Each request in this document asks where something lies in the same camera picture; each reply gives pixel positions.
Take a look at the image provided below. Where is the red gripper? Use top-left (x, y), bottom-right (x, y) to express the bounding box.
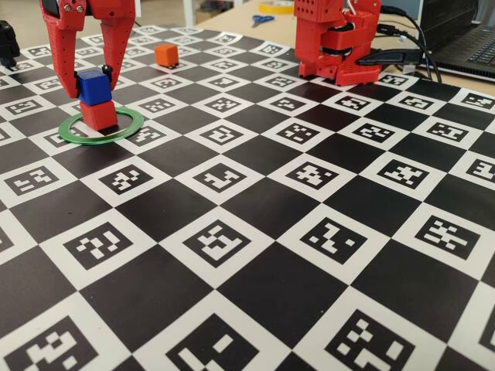
top-left (40, 0), bottom-right (136, 100)

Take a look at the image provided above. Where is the yellow tape roll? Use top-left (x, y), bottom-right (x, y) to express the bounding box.
top-left (258, 0), bottom-right (294, 15)

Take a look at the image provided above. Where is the long curved black cable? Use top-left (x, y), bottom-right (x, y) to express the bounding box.
top-left (377, 5), bottom-right (444, 83)

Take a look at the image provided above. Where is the green ring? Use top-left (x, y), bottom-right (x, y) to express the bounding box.
top-left (57, 107), bottom-right (145, 146)

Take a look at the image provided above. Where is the black camera stand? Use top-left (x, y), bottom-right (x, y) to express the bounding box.
top-left (0, 19), bottom-right (21, 73)

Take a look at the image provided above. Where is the black laptop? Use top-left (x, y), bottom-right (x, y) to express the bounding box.
top-left (419, 0), bottom-right (495, 80)

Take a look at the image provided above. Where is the short black usb cable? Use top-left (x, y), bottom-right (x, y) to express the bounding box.
top-left (377, 23), bottom-right (407, 38)

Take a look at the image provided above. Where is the orange cube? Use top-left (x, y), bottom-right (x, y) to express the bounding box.
top-left (154, 43), bottom-right (179, 67)

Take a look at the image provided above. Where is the blue cube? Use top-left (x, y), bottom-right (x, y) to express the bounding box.
top-left (75, 68), bottom-right (113, 106)

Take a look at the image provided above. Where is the black white marker checkerboard mat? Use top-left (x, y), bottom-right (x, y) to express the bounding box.
top-left (0, 23), bottom-right (495, 371)

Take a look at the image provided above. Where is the red cube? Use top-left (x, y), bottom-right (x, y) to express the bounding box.
top-left (79, 99), bottom-right (118, 131)

